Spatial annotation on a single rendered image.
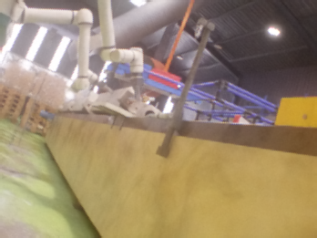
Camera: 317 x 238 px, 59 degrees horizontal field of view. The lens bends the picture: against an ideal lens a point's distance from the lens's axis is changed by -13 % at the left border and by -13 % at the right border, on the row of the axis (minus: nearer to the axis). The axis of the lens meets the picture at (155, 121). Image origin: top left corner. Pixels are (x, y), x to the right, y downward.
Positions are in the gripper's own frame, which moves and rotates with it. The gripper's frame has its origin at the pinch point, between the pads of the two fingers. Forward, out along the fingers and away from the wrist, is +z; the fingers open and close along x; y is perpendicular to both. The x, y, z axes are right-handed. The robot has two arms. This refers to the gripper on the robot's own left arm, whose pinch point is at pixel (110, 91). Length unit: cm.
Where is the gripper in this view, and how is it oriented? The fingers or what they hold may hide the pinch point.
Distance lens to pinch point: 267.0
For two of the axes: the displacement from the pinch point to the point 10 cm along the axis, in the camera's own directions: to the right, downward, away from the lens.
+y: 5.0, -8.5, 1.8
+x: -3.9, -0.3, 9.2
